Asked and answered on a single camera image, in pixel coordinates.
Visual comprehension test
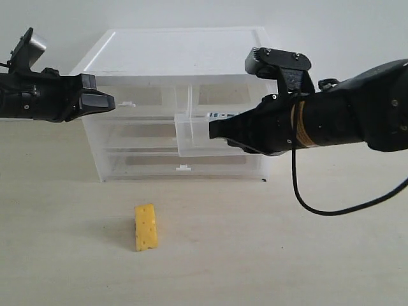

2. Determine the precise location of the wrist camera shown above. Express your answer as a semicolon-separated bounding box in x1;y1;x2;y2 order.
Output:
8;27;47;73
244;47;315;95

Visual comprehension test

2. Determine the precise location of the yellow cheese wedge toy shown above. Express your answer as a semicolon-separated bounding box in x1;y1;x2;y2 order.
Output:
134;203;159;252

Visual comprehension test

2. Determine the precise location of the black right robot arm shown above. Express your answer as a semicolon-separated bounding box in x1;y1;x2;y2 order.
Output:
209;59;407;156

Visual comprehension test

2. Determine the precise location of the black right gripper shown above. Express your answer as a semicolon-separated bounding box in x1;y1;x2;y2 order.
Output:
208;94;303;156

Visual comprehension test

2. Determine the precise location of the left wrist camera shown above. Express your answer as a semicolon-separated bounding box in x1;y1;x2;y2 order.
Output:
8;27;47;73

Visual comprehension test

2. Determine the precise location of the white plastic drawer cabinet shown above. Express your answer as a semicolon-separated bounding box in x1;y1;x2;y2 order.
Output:
72;26;270;162

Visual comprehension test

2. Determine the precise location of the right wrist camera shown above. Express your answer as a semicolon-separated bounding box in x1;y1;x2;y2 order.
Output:
244;47;315;95

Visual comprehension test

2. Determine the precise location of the white pill bottle blue label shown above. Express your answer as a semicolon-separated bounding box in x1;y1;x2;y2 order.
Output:
207;112;240;120

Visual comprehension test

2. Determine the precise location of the clear plastic container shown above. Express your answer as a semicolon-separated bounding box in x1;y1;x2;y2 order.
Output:
87;120;177;150
95;149;270;182

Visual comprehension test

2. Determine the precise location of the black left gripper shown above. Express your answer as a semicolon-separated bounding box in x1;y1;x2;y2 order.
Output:
1;68;115;122

